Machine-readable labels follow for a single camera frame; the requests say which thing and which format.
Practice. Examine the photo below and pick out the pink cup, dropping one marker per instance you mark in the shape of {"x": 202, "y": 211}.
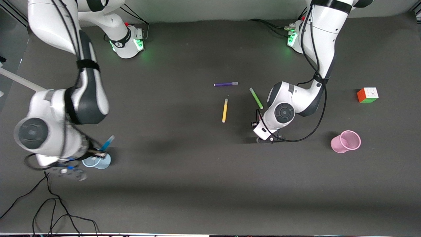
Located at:
{"x": 338, "y": 144}

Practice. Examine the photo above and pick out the purple marker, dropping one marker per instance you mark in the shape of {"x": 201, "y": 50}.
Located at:
{"x": 225, "y": 84}

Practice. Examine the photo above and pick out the blue marker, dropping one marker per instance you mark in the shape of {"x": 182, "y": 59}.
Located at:
{"x": 108, "y": 143}

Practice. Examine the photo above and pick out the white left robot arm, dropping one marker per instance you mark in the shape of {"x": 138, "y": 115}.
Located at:
{"x": 322, "y": 33}

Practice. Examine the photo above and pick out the yellow marker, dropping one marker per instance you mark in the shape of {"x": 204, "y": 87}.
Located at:
{"x": 225, "y": 112}

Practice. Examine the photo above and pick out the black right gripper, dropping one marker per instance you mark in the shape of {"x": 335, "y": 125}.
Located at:
{"x": 94, "y": 152}

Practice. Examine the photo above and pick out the light blue cup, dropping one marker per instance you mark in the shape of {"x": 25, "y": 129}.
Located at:
{"x": 104, "y": 162}

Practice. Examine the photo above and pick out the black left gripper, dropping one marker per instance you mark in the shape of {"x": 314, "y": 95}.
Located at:
{"x": 255, "y": 126}

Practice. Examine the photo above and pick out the green marker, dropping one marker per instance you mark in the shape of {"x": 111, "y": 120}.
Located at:
{"x": 256, "y": 98}

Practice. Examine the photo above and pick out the rubik's cube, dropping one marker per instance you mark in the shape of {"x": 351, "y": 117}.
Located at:
{"x": 367, "y": 95}

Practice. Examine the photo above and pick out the white slanted bar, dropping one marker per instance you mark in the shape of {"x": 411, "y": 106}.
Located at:
{"x": 23, "y": 82}

